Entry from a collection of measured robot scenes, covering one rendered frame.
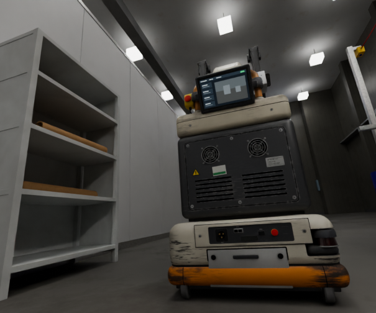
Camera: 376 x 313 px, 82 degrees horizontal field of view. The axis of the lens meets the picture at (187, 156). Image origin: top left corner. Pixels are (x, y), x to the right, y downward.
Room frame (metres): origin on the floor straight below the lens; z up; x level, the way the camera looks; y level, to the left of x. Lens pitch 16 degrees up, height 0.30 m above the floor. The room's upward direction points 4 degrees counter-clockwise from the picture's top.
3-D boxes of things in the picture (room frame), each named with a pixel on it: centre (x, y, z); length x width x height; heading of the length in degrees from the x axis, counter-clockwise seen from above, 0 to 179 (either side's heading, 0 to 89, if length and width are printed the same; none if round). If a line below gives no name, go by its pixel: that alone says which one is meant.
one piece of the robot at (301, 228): (0.86, -0.20, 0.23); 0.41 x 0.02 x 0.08; 73
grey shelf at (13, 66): (1.60, 0.98, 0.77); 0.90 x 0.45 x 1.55; 163
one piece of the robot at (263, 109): (1.09, -0.25, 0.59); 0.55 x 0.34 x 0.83; 73
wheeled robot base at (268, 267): (1.17, -0.28, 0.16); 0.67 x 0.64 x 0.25; 163
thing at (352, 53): (1.67, -1.58, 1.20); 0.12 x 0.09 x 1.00; 73
